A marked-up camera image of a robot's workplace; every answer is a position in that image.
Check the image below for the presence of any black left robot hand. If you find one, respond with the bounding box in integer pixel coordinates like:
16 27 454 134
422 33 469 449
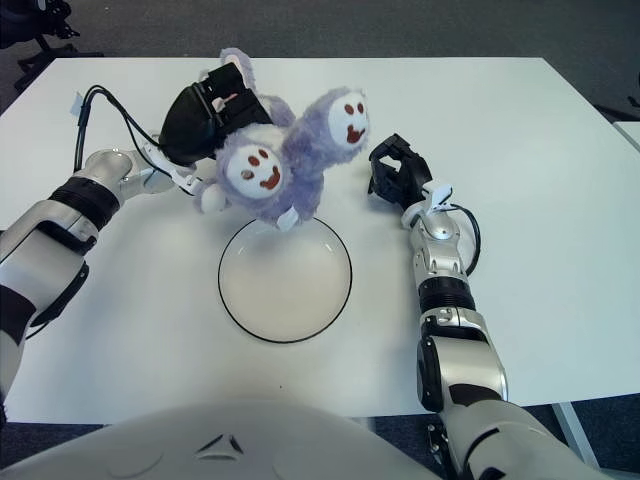
158 63 274 169

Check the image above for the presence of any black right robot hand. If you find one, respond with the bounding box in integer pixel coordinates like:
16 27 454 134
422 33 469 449
367 133 434 206

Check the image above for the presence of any purple plush bunny doll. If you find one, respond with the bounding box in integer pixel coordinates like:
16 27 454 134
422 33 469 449
192 47 372 232

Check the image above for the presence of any white plate with black rim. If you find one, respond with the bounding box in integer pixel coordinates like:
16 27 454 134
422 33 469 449
217 217 353 345

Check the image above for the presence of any black office chair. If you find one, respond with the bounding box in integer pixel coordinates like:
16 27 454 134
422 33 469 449
0 0 104 91

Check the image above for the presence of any white neighbouring table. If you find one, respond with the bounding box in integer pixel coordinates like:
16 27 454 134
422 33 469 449
610 119 640 156

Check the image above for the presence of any white table leg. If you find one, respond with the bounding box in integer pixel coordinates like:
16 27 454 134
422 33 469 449
549 399 601 471

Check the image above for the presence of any grey robot torso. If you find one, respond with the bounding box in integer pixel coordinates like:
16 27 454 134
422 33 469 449
0 389 441 480

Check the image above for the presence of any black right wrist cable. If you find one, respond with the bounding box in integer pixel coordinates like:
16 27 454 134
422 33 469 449
452 204 482 276

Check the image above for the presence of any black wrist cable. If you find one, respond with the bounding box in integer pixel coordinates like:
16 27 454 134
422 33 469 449
24 85 174 341
452 204 482 276

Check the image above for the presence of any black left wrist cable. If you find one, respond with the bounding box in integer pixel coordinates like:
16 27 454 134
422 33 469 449
24 85 174 341

